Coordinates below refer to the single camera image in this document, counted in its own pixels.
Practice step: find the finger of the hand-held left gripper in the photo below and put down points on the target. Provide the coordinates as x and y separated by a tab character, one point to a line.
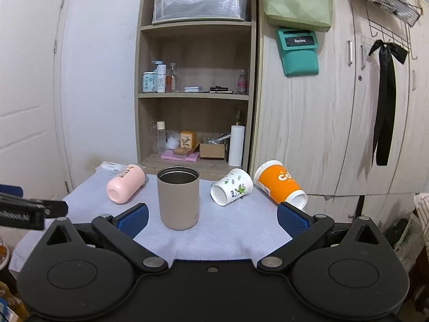
30	209

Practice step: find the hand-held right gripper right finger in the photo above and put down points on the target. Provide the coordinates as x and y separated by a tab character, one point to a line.
291	219

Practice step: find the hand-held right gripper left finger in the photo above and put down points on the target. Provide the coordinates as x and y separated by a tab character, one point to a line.
135	220

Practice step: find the orange paper cup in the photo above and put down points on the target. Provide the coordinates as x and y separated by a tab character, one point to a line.
278	181

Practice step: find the white cup with green print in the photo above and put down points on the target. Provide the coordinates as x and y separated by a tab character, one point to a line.
234	186

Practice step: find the beige steel tumbler cup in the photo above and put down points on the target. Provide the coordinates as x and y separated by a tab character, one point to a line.
179	204

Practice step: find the white tissue packet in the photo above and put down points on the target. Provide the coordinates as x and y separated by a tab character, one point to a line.
109	167

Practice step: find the white table cloth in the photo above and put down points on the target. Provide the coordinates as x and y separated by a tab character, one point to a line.
221	234

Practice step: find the flat pink box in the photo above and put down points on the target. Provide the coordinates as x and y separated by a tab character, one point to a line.
174	156

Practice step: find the small wooden box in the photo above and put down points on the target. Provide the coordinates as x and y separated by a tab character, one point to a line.
182	151

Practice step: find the clear bottle with cream cap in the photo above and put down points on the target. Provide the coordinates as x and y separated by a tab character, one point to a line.
161	137

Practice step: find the small white mug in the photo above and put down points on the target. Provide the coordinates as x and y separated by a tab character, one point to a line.
173	141

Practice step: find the white paper towel roll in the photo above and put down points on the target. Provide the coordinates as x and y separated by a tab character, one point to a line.
236	146

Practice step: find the yellow printed box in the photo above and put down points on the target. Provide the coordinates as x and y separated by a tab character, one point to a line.
187	139

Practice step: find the light wooden wardrobe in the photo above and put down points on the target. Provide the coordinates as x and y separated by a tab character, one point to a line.
301	117

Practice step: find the brown cardboard box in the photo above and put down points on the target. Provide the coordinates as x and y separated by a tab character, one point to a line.
212	151

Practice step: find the white door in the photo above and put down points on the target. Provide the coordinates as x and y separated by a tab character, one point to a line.
26	90

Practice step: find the white bag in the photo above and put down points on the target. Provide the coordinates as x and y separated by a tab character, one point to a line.
414	234

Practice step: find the white jar with teal label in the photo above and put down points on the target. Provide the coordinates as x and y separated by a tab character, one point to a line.
149	83

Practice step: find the white spray bottle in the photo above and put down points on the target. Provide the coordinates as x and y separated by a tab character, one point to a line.
161	80

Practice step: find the flat white tin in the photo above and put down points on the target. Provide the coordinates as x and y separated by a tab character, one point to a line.
193	89

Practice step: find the small pink bottle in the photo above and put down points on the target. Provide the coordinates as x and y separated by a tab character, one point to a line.
242	84

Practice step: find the clear bottle with orange liquid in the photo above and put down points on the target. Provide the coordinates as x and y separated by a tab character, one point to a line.
172	79

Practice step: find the flat black case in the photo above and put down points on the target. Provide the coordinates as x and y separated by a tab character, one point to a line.
221	90

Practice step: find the teal fabric pouch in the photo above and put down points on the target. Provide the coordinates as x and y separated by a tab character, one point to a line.
300	58

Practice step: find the black ribbon bow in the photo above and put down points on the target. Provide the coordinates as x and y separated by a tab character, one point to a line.
385	84

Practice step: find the wooden shelf unit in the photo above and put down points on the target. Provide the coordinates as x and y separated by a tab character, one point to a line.
197	53

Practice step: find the grey wrapped storage box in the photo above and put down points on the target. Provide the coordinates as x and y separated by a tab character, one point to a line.
201	1

